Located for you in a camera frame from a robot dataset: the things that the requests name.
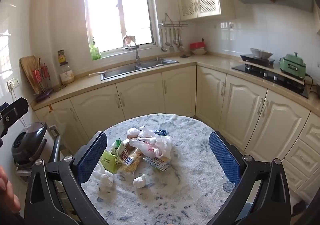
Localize metal hanging spoon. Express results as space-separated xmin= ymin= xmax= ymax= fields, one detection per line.
xmin=178 ymin=28 xmax=185 ymax=51

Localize metal utensil rail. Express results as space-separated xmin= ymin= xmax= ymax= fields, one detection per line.
xmin=158 ymin=14 xmax=189 ymax=28

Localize blue white wrapper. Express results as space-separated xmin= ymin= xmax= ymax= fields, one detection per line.
xmin=145 ymin=156 xmax=171 ymax=171

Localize metal sink faucet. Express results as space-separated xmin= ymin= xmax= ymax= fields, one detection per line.
xmin=134 ymin=45 xmax=142 ymax=66

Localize white wall socket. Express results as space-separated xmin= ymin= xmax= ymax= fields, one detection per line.
xmin=6 ymin=78 xmax=20 ymax=91

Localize white plastic bag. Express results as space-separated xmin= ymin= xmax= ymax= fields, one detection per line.
xmin=129 ymin=130 xmax=173 ymax=158

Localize green electric cooker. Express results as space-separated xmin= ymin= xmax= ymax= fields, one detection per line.
xmin=279 ymin=52 xmax=309 ymax=80

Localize kitchen window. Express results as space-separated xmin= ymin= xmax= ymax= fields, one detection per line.
xmin=84 ymin=0 xmax=160 ymax=54

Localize black power cable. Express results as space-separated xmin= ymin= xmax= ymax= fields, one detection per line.
xmin=306 ymin=74 xmax=320 ymax=96

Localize cream side wall cabinet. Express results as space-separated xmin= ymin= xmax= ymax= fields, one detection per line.
xmin=312 ymin=2 xmax=320 ymax=37

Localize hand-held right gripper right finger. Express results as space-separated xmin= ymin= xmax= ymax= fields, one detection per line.
xmin=209 ymin=131 xmax=292 ymax=225

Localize black silver rice cooker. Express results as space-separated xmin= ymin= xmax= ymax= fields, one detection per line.
xmin=11 ymin=122 xmax=54 ymax=166

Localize wooden cutting board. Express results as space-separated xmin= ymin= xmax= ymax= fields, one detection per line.
xmin=20 ymin=56 xmax=42 ymax=95

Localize stainless steel sink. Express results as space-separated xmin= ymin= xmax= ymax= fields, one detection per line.
xmin=101 ymin=58 xmax=180 ymax=81

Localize glass jar with yellow contents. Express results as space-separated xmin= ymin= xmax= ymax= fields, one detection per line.
xmin=59 ymin=63 xmax=75 ymax=85

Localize green dish soap bottle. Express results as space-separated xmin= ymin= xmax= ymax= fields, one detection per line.
xmin=90 ymin=37 xmax=102 ymax=61

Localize green white snack packet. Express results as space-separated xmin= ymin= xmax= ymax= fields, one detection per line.
xmin=111 ymin=139 xmax=128 ymax=163

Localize long yellow snack packet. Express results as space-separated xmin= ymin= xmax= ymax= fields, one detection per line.
xmin=117 ymin=147 xmax=145 ymax=176

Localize clear bag with bread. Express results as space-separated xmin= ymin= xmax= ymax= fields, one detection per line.
xmin=127 ymin=127 xmax=141 ymax=140

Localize yellow label bottle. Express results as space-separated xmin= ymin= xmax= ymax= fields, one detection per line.
xmin=57 ymin=50 xmax=68 ymax=66

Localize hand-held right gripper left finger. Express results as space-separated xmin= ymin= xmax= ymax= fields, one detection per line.
xmin=24 ymin=131 xmax=108 ymax=225

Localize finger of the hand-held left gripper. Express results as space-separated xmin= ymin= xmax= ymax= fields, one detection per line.
xmin=0 ymin=98 xmax=29 ymax=147

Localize rack with red utensils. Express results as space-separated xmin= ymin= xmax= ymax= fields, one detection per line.
xmin=32 ymin=63 xmax=53 ymax=103

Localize person's left hand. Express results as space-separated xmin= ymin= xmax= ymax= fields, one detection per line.
xmin=0 ymin=165 xmax=21 ymax=213

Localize red white bowl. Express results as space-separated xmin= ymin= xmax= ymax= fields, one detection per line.
xmin=189 ymin=41 xmax=206 ymax=51

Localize beige kitchen countertop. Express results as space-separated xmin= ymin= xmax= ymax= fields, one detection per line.
xmin=31 ymin=51 xmax=320 ymax=125

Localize cream lower kitchen cabinets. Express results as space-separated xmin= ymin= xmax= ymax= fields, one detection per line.
xmin=34 ymin=65 xmax=320 ymax=200

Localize lime green snack packet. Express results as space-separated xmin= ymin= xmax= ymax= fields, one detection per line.
xmin=99 ymin=150 xmax=120 ymax=173

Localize metal hanging spatula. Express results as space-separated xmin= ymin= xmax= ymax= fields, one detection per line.
xmin=169 ymin=28 xmax=175 ymax=53

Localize black portable burner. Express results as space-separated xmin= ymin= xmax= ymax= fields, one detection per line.
xmin=240 ymin=53 xmax=276 ymax=63

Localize grey wok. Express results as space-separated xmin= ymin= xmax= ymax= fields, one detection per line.
xmin=249 ymin=48 xmax=274 ymax=59

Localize black glass gas stove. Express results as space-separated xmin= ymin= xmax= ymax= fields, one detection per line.
xmin=231 ymin=62 xmax=311 ymax=100

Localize metal hanging ladle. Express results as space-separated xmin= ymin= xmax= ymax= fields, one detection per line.
xmin=161 ymin=28 xmax=168 ymax=52

